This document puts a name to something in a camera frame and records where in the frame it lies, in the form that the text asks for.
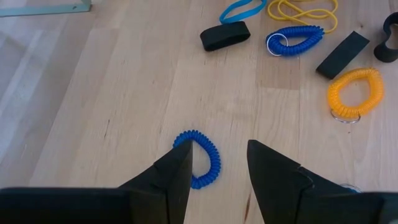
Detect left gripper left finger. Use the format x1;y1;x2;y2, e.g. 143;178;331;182
0;139;194;224

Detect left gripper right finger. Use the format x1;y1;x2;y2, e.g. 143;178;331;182
247;139;398;224

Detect blue coil wristband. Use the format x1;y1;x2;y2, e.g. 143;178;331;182
340;182;363;194
265;25;325;58
172;129;222;190

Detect black elastic band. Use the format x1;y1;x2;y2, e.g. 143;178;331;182
315;30;371;80
199;21;252;52
373;11;398;63

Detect yellow rubber band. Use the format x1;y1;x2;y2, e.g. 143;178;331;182
266;0;340;35

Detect light blue rubber band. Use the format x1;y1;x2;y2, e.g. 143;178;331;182
218;0;269;25

